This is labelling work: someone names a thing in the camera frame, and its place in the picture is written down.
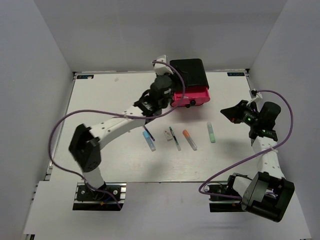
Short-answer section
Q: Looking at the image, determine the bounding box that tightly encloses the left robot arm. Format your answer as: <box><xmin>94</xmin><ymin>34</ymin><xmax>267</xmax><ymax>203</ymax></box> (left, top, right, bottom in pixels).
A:
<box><xmin>68</xmin><ymin>73</ymin><xmax>185</xmax><ymax>200</ymax></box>

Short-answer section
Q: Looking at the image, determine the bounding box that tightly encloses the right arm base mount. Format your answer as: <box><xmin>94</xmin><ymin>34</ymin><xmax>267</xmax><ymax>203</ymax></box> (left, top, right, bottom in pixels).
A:
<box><xmin>203</xmin><ymin>173</ymin><xmax>252</xmax><ymax>213</ymax></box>

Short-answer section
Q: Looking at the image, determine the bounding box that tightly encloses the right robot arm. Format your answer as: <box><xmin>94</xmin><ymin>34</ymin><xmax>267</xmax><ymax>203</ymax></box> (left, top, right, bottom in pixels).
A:
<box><xmin>220</xmin><ymin>100</ymin><xmax>295</xmax><ymax>223</ymax></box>

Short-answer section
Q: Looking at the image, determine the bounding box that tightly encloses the black drawer cabinet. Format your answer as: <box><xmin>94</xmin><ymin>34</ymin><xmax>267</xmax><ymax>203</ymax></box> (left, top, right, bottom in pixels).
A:
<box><xmin>169</xmin><ymin>58</ymin><xmax>210</xmax><ymax>90</ymax></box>

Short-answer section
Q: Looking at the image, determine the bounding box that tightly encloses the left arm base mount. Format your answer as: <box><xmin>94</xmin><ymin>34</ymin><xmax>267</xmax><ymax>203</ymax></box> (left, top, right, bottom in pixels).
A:
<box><xmin>72</xmin><ymin>183</ymin><xmax>127</xmax><ymax>212</ymax></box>

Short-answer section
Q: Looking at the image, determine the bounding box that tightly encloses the orange cap glue stick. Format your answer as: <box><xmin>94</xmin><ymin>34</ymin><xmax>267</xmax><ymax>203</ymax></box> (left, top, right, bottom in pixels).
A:
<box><xmin>182</xmin><ymin>129</ymin><xmax>197</xmax><ymax>151</ymax></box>

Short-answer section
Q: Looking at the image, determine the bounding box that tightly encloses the small white eraser box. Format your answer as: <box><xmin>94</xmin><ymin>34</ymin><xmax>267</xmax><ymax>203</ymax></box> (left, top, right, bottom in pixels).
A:
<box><xmin>163</xmin><ymin>130</ymin><xmax>173</xmax><ymax>141</ymax></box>

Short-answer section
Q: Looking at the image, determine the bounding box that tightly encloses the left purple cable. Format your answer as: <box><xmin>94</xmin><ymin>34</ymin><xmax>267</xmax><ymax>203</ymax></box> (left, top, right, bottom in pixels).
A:
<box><xmin>48</xmin><ymin>61</ymin><xmax>190</xmax><ymax>210</ymax></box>

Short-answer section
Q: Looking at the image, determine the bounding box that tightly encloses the right dark table label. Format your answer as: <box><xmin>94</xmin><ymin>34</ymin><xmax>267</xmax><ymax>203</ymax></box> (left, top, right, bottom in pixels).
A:
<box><xmin>227</xmin><ymin>72</ymin><xmax>245</xmax><ymax>77</ymax></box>

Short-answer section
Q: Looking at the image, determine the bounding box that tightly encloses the red pen refill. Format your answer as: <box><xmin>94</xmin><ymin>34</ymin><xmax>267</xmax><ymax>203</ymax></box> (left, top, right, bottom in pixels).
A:
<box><xmin>176</xmin><ymin>95</ymin><xmax>195</xmax><ymax>99</ymax></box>

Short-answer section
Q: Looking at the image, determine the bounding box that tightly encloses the left dark table label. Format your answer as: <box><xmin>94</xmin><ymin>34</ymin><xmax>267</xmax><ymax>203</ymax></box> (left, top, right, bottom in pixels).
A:
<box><xmin>76</xmin><ymin>74</ymin><xmax>94</xmax><ymax>80</ymax></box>

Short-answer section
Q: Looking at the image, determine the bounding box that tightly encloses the pink top drawer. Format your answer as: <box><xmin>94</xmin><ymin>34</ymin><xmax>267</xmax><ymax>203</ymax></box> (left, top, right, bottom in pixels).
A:
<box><xmin>170</xmin><ymin>85</ymin><xmax>211</xmax><ymax>108</ymax></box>

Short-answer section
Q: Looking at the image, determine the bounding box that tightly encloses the green cap glue stick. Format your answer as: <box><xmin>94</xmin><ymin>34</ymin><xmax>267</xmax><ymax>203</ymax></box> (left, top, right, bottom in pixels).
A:
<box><xmin>206</xmin><ymin>121</ymin><xmax>216</xmax><ymax>143</ymax></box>

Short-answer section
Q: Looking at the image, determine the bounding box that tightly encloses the blue cap glue stick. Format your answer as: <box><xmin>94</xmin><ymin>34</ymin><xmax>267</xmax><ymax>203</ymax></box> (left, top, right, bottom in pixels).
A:
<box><xmin>142</xmin><ymin>131</ymin><xmax>156</xmax><ymax>152</ymax></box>

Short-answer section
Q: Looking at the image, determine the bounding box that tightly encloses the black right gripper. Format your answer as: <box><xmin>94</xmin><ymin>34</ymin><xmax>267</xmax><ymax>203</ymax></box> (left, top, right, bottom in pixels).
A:
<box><xmin>221</xmin><ymin>99</ymin><xmax>261</xmax><ymax>127</ymax></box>

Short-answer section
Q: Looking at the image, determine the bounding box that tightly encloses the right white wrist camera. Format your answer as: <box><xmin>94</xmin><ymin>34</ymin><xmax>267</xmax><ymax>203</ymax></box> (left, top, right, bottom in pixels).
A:
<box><xmin>250</xmin><ymin>89</ymin><xmax>263</xmax><ymax>102</ymax></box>

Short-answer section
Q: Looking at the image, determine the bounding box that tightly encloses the dark table label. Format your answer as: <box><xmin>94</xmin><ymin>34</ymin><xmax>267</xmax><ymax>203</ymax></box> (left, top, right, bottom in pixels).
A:
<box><xmin>227</xmin><ymin>72</ymin><xmax>245</xmax><ymax>77</ymax></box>
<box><xmin>76</xmin><ymin>74</ymin><xmax>94</xmax><ymax>80</ymax></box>

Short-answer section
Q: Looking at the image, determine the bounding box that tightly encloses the green pen refill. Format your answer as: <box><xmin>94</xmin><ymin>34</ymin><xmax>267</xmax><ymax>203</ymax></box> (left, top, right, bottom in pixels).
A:
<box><xmin>169</xmin><ymin>127</ymin><xmax>181</xmax><ymax>151</ymax></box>

